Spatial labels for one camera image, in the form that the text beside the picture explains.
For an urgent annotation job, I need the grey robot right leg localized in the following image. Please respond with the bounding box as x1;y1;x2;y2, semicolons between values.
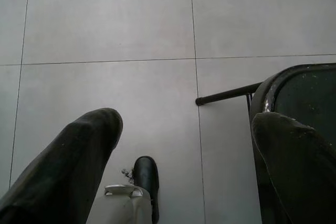
89;184;153;224

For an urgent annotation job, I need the black metal frame table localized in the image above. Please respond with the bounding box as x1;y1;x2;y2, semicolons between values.
195;62;336;224

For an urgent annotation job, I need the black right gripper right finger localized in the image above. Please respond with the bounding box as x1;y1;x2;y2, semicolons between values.
251;112;336;224

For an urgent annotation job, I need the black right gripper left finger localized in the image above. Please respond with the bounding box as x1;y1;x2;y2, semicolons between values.
0;107;124;224

